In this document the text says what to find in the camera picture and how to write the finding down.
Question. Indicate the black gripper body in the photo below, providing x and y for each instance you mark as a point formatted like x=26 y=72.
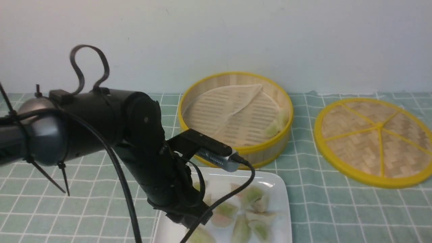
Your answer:
x=184 y=208

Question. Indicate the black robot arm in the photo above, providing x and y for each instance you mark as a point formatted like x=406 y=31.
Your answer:
x=49 y=131

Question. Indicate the green dumpling plate bottom left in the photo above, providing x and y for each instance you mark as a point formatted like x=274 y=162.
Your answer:
x=201 y=235

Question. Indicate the green dumpling plate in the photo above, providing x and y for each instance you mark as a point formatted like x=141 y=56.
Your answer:
x=201 y=235
x=261 y=231
x=241 y=231

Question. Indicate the pink dumpling on plate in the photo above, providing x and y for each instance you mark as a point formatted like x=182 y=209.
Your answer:
x=224 y=214

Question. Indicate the green dumpling plate front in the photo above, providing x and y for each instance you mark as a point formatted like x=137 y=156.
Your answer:
x=241 y=231

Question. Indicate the green dumpling on plate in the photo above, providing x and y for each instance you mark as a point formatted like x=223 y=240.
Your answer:
x=254 y=197

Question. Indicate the green dumpling plate right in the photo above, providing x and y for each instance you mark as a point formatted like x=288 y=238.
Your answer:
x=261 y=231

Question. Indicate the white dumpling on plate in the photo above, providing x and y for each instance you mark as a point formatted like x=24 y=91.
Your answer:
x=264 y=217

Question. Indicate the green checkered tablecloth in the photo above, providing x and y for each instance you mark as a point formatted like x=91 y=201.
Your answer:
x=325 y=206

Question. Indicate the white steamer liner cloth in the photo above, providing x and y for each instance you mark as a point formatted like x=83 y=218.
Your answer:
x=236 y=114

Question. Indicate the bamboo steamer basket yellow rim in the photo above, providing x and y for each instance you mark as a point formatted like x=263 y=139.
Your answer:
x=260 y=154

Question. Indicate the green dumpling in steamer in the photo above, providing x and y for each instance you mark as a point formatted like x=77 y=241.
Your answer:
x=277 y=125

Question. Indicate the woven bamboo steamer lid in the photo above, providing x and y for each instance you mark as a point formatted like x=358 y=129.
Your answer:
x=374 y=142

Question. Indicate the wrist camera black silver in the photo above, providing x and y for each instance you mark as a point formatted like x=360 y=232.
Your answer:
x=191 y=143

